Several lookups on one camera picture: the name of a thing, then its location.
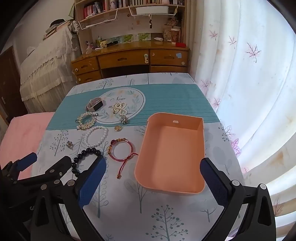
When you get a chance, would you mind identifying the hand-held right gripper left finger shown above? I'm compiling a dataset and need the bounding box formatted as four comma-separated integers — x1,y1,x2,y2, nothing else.
30,156,107,241

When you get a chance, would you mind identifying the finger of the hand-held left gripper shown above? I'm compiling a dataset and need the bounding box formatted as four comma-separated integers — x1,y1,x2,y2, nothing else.
5,152,38,179
18,156,71,186

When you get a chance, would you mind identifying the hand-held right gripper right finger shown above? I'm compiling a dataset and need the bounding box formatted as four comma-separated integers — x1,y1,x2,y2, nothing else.
200,158,277,241

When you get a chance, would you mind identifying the black bead bracelet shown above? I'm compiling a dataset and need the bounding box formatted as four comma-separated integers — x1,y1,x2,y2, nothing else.
71,148,102,177

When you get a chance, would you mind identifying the red string bracelet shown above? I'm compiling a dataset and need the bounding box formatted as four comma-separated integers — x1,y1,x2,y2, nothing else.
108,138,139,179

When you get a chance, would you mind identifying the white pearl bracelet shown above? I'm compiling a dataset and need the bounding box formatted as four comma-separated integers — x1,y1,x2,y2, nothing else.
84,126,109,148

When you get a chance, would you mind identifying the peach plastic box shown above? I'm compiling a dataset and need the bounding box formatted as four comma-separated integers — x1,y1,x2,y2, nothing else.
134,112,206,194

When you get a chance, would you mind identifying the gold leaf bracelet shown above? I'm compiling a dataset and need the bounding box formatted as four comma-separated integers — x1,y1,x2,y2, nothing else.
75,112,99,131

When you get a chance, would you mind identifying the smartwatch with pale strap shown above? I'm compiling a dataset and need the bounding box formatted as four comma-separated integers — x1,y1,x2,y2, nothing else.
86,98,104,112

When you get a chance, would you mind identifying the clustered pearl bracelet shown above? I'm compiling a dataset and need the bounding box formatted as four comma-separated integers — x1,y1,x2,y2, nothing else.
112,102,128,115

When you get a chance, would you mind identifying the pink blanket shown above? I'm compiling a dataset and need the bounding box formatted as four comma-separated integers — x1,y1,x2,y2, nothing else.
0,112,56,184

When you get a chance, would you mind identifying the tree print tablecloth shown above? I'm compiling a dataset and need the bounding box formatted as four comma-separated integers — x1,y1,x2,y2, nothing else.
31,72,245,241

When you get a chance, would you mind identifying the brown door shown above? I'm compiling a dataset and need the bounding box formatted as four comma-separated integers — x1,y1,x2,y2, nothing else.
0,45,28,127

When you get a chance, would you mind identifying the cream lace cover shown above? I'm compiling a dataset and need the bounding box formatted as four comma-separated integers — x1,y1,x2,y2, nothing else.
19,20,80,112

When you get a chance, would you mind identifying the floral white curtain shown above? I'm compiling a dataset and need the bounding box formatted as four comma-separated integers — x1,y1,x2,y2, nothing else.
184,0,296,241

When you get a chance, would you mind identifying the wooden desk with drawers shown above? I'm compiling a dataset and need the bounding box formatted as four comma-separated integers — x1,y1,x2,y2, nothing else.
70,40,191,85

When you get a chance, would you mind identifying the stack of books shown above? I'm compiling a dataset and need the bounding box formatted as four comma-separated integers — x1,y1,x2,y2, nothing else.
43,22,70,39

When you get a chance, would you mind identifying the row of books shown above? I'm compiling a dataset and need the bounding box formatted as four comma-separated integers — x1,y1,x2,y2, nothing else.
83,1,107,19

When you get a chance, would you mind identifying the wooden bookshelf hutch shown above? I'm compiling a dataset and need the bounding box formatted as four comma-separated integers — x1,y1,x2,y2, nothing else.
74,0,187,50

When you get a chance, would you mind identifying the white wire rack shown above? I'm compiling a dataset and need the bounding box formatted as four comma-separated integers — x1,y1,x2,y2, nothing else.
78,8,119,29
128,4,179,18

